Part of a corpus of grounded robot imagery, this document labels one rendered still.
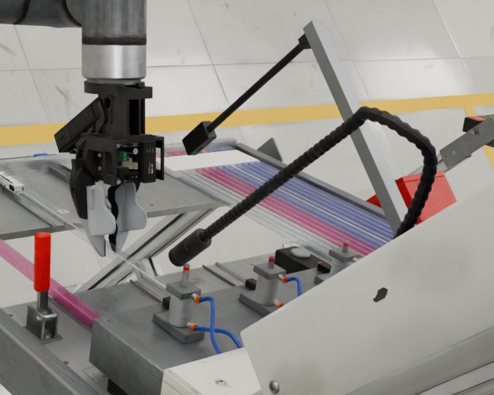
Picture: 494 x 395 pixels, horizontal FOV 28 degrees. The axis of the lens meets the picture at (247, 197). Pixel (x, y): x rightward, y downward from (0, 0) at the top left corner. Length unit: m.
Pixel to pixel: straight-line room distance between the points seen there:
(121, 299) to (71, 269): 1.21
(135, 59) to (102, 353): 0.36
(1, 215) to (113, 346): 0.45
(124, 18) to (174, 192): 0.42
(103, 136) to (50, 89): 1.40
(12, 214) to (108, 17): 0.33
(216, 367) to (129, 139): 0.37
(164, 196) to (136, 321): 0.53
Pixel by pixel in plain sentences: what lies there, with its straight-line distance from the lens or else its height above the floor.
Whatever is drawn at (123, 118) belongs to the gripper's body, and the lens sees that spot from 1.13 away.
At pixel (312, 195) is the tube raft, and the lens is 1.53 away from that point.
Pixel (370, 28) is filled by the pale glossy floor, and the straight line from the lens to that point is 3.48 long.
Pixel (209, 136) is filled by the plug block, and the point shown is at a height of 1.15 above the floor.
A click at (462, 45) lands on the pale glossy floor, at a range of 3.84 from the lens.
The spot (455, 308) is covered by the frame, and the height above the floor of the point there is 1.57.
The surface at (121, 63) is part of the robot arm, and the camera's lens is 1.13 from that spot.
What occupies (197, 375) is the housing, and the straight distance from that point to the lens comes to 0.83.
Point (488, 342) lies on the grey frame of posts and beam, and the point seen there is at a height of 1.60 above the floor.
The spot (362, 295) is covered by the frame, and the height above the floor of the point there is 1.51.
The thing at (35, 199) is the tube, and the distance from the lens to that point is 1.34.
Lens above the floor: 1.91
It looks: 45 degrees down
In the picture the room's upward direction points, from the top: 52 degrees clockwise
